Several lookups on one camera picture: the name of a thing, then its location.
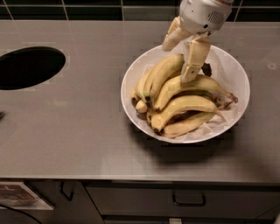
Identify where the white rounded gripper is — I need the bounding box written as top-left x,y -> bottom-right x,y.
162,0 -> 234,83

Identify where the paper label on cabinet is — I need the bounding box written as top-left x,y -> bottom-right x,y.
0,181 -> 53,210

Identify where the grey drawer front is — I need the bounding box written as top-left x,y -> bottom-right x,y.
87,187 -> 280,219

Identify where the black cabinet door handle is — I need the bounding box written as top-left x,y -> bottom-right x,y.
59,181 -> 74,202

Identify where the black cable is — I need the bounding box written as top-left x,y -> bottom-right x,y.
0,203 -> 44,224

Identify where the round black sink hole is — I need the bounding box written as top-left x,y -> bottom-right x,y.
0,46 -> 66,90

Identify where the white bowl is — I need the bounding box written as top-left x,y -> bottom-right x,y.
120,43 -> 251,144

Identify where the small left yellow banana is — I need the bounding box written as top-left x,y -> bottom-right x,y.
130,68 -> 151,114

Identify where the grey cabinet door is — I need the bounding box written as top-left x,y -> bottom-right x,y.
0,179 -> 104,224

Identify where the black drawer handle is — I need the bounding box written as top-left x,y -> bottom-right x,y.
172,191 -> 207,207

